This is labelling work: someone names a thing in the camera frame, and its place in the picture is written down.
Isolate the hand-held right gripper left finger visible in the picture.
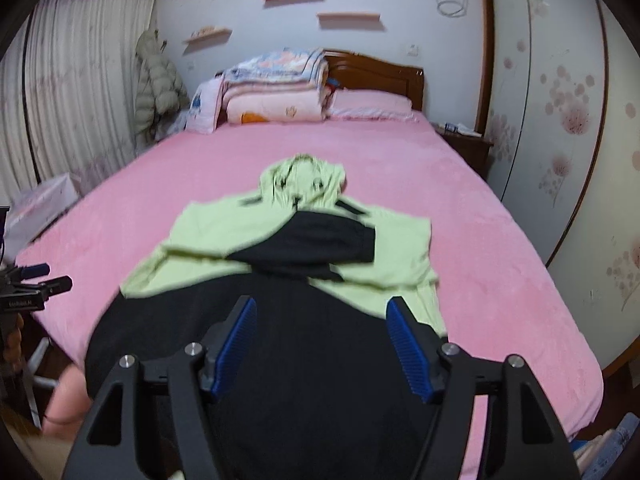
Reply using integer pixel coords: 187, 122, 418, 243
62, 295, 258, 480

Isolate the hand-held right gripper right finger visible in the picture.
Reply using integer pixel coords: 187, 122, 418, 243
386, 296, 583, 480

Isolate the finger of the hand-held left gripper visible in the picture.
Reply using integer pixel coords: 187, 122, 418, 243
30, 275, 73, 298
10, 262, 51, 281

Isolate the green and black hooded jacket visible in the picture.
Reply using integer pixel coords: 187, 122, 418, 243
84, 154, 448, 480

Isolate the person's left forearm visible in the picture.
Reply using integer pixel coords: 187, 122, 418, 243
42, 365, 93, 441

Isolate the person's left hand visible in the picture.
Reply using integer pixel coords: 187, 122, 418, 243
2, 314, 26, 373

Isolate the dark stand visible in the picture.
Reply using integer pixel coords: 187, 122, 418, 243
0, 204, 12, 266

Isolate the white floral box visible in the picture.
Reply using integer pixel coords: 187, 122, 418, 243
5, 172, 83, 246

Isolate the bed with pink sheet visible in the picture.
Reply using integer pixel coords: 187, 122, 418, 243
15, 112, 603, 480

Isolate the pale floral curtain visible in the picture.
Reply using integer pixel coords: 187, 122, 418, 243
0, 0, 161, 201

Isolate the wooden nightstand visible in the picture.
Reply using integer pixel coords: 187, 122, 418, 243
434, 122, 496, 181

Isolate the beige puffer coat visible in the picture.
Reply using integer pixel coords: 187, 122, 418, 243
134, 27, 190, 143

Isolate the white cartoon cushion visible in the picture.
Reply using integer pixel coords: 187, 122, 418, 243
187, 80, 226, 135

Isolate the pink pillow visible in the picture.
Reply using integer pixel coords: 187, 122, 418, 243
330, 89, 420, 123

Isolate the folded floral quilt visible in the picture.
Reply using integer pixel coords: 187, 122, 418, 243
220, 47, 332, 125

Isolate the wooden headboard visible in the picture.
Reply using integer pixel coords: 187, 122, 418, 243
322, 49, 426, 111

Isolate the floral sliding wardrobe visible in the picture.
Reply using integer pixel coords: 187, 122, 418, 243
475, 0, 640, 376

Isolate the white metal frame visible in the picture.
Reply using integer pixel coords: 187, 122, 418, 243
22, 337, 61, 428

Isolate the short wooden wall shelf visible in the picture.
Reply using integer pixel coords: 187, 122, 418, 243
182, 26, 232, 53

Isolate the long wooden wall shelf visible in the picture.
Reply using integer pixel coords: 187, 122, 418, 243
316, 10, 381, 30

